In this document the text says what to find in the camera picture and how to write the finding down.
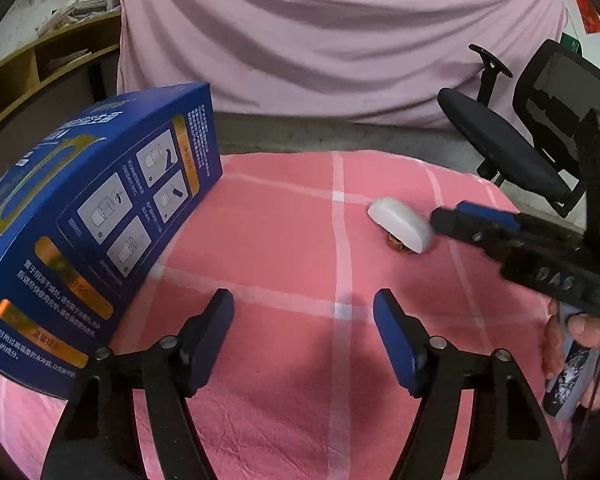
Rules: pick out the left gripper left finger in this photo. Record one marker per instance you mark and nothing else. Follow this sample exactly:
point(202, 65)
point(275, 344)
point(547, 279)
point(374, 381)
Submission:
point(201, 340)

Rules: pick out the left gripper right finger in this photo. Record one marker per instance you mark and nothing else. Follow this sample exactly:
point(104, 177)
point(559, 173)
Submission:
point(405, 340)

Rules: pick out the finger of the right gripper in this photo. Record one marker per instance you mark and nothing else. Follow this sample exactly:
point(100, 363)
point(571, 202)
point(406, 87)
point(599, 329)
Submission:
point(504, 219)
point(469, 230)

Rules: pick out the white oval eraser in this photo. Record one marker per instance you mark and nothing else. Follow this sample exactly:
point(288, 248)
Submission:
point(402, 222)

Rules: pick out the small brown trash piece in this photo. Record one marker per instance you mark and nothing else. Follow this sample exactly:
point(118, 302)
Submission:
point(396, 245)

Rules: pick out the right hand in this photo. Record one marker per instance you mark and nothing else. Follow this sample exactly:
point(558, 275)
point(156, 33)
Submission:
point(585, 329)

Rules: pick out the black mesh office chair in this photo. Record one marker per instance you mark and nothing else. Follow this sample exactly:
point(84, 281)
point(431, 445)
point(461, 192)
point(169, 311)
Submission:
point(554, 92)

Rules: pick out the pink plaid tablecloth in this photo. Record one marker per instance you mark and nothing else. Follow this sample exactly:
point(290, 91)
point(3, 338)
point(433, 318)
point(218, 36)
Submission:
point(303, 387)

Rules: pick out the blue cardboard box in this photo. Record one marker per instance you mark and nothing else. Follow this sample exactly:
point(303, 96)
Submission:
point(85, 215)

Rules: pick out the pink hanging cloth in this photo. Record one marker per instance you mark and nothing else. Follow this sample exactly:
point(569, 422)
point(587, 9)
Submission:
point(377, 61)

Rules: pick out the wooden shelf unit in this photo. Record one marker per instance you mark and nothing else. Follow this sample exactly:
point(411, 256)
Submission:
point(35, 68)

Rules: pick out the stack of papers on shelf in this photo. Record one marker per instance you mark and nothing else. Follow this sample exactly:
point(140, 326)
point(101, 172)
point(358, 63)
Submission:
point(75, 11)

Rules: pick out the green wall sign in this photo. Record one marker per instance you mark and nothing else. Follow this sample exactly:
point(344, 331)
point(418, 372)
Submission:
point(571, 43)

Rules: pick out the red paper wall decoration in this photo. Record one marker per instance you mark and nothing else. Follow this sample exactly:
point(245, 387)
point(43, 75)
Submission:
point(589, 16)

